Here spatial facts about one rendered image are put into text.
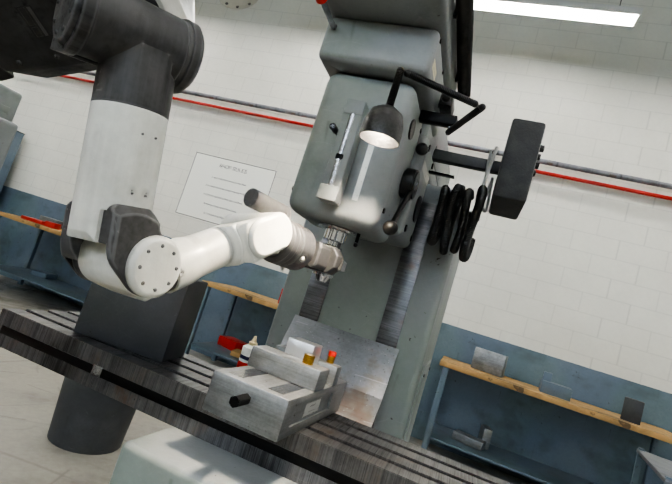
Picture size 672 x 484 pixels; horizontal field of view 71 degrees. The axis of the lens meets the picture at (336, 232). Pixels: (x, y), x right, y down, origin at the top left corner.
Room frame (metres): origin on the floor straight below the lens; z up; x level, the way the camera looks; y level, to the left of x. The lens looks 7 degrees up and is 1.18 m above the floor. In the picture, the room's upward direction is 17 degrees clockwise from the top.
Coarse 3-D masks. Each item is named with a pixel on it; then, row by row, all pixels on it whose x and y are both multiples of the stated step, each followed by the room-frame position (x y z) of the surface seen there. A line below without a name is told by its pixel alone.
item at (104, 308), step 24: (96, 288) 1.08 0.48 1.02; (192, 288) 1.09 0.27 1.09; (96, 312) 1.08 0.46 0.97; (120, 312) 1.07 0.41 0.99; (144, 312) 1.07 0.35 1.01; (168, 312) 1.06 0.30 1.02; (192, 312) 1.14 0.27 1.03; (96, 336) 1.08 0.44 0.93; (120, 336) 1.07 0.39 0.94; (144, 336) 1.07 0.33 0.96; (168, 336) 1.06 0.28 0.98
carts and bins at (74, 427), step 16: (64, 384) 2.60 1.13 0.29; (80, 384) 2.53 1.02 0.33; (64, 400) 2.57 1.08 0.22; (80, 400) 2.53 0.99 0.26; (96, 400) 2.54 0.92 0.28; (112, 400) 2.57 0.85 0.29; (64, 416) 2.55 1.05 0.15; (80, 416) 2.54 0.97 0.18; (96, 416) 2.55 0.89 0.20; (112, 416) 2.59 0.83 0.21; (128, 416) 2.69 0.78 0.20; (48, 432) 2.63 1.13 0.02; (64, 432) 2.55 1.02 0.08; (80, 432) 2.54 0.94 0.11; (96, 432) 2.57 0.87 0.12; (112, 432) 2.63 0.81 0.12; (64, 448) 2.55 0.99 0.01; (80, 448) 2.55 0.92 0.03; (96, 448) 2.59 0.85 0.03; (112, 448) 2.67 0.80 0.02; (640, 448) 2.77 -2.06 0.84; (640, 464) 2.77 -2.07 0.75; (656, 464) 2.42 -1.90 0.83
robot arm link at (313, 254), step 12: (312, 240) 0.89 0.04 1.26; (300, 252) 0.86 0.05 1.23; (312, 252) 0.89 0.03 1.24; (324, 252) 0.92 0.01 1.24; (336, 252) 0.94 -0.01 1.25; (288, 264) 0.87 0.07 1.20; (300, 264) 0.89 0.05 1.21; (312, 264) 0.91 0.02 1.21; (324, 264) 0.93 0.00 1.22; (336, 264) 0.94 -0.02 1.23
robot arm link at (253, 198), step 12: (252, 192) 0.80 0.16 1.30; (252, 204) 0.80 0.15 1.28; (264, 204) 0.81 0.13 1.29; (276, 204) 0.84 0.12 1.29; (228, 216) 0.83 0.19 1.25; (240, 216) 0.82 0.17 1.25; (252, 216) 0.80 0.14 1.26; (288, 216) 0.86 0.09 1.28; (300, 228) 0.87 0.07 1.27; (300, 240) 0.86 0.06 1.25; (276, 252) 0.82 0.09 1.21; (288, 252) 0.84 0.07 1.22; (276, 264) 0.88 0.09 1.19
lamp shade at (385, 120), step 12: (372, 108) 0.77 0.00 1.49; (384, 108) 0.75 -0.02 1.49; (372, 120) 0.75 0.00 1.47; (384, 120) 0.74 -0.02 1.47; (396, 120) 0.75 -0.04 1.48; (360, 132) 0.77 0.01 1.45; (372, 132) 0.81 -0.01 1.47; (384, 132) 0.74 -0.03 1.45; (396, 132) 0.75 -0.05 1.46; (372, 144) 0.81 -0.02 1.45; (384, 144) 0.81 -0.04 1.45; (396, 144) 0.79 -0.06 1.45
